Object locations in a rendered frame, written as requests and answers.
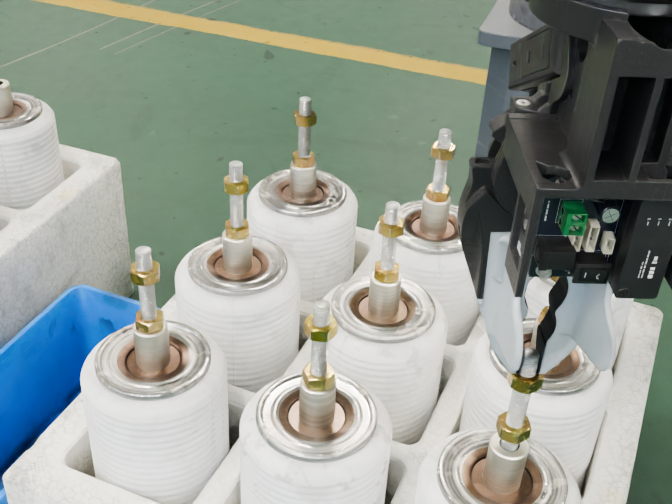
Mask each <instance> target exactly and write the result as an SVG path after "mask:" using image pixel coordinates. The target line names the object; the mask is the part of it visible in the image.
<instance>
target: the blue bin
mask: <svg viewBox="0 0 672 504"><path fill-rule="evenodd" d="M140 309H141V308H140V302H139V301H136V300H133V299H129V298H126V297H123V296H120V295H117V294H114V293H110V292H107V291H104V290H101V289H98V288H95V287H91V286H88V285H76V286H73V287H70V288H69V289H67V290H66V291H65V292H63V293H62V294H61V295H60V296H59V297H58V298H57V299H56V300H55V301H53V302H52V303H51V304H50V305H49V306H48V307H47V308H46V309H45V310H44V311H42V312H41V313H40V314H39V315H38V316H37V317H36V318H35V319H34V320H32V321H31V322H30V323H29V324H28V325H27V326H26V327H25V328H24V329H22V330H21V331H20V332H19V333H18V334H17V335H16V336H15V337H14V338H12V339H11V340H10V341H9V342H8V343H7V344H6V345H5V346H4V347H2V348H1V349H0V504H9V503H8V499H7V495H6V491H5V487H4V483H3V475H4V473H5V472H6V471H7V470H8V469H9V468H10V467H11V466H12V465H13V464H14V463H15V462H16V461H17V460H18V459H19V458H20V457H21V456H22V454H23V453H24V452H25V451H26V450H29V449H30V448H31V447H32V446H33V445H34V444H35V442H36V441H37V439H38V438H39V437H40V436H41V435H42V433H43V432H44V431H45V430H46V429H47V428H48V427H49V426H50V425H51V424H52V423H53V422H54V421H55V420H56V419H57V418H58V417H59V416H60V415H61V414H62V412H63V411H64V410H65V409H66V408H67V407H68V406H69V405H70V404H71V403H72V402H73V401H74V400H75V399H76V398H77V397H78V396H79V395H80V394H81V393H82V390H81V384H80V375H81V370H82V367H83V364H84V362H85V360H86V358H87V357H88V355H89V354H90V353H91V351H92V350H93V349H94V348H95V346H96V345H98V344H99V343H100V342H101V341H102V340H103V339H105V338H106V337H107V336H109V335H111V334H112V333H114V332H116V331H117V330H119V329H121V328H123V327H126V326H128V325H131V324H134V323H135V317H136V312H137V311H139V310H140Z"/></svg>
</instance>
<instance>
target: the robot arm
mask: <svg viewBox="0 0 672 504"><path fill-rule="evenodd" d="M509 13H510V15H511V17H512V18H513V19H514V20H515V21H517V22H518V23H519V24H521V25H523V26H525V27H527V28H529V29H531V30H533V32H532V33H530V34H528V35H526V36H524V37H523V38H521V39H519V40H517V41H516V42H514V43H512V44H511V50H510V66H509V81H508V88H509V90H518V91H524V92H529V97H520V96H511V99H510V105H509V109H507V110H506V111H504V112H503V113H501V114H500V115H498V116H496V117H495V118H493V119H492V120H490V121H489V122H488V125H489V129H490V131H491V134H492V137H493V140H492V141H491V142H490V144H489V146H488V149H487V153H486V157H471V158H470V159H469V165H470V172H469V177H468V180H467V182H466V185H465V187H464V189H463V192H462V194H461V197H460V201H459V206H458V213H457V227H458V233H459V238H460V242H461V246H462V250H463V253H464V256H465V259H466V263H467V266H468V269H469V273H470V276H471V279H472V283H473V286H474V290H475V294H476V298H477V301H478V305H479V308H480V312H481V315H482V318H483V322H484V325H485V329H486V332H487V335H488V339H489V342H490V344H491V347H492V349H493V351H494V353H495V354H496V356H497V357H498V359H499V360H500V361H501V362H502V364H503V365H504V367H505V368H506V369H507V370H508V372H509V373H510V374H516V373H518V372H519V368H520V365H521V360H522V354H523V349H524V341H523V326H522V323H523V321H524V319H525V318H526V316H527V314H528V305H527V301H526V298H525V292H526V289H527V285H528V283H529V282H530V280H531V279H532V278H533V277H540V278H541V279H547V278H549V277H553V276H559V279H558V280H557V282H556V283H555V284H554V286H553V287H552V288H551V290H550V291H549V293H548V302H549V309H548V311H547V313H546V314H545V316H544V318H543V320H542V321H541V322H540V324H539V325H538V326H537V335H536V350H537V351H538V352H539V353H540V359H539V363H538V367H537V371H536V373H539V374H546V373H547V372H548V371H549V370H551V369H552V368H553V367H554V366H556V365H557V364H558V363H560V362H561V361H562V360H563V359H564V358H566V357H567V356H568V355H569V354H570V353H571V352H572V351H573V350H574V349H575V348H576V347H577V346H579V347H580V348H581V349H582V351H583V352H584V353H585V354H586V356H587V357H588V358H589V359H590V361H591V362H592V363H593V364H594V366H595V367H596V368H597V369H598V370H599V371H607V370H608V369H610V368H611V366H612V364H613V362H614V359H615V355H616V349H617V342H616V335H615V329H614V323H613V317H612V311H611V297H612V294H614V296H615V297H616V298H629V299H654V298H656V297H657V296H658V293H659V290H660V287H661V284H662V281H663V278H664V277H665V279H666V281H667V283H668V285H669V287H670V288H671V290H672V0H510V5H509Z"/></svg>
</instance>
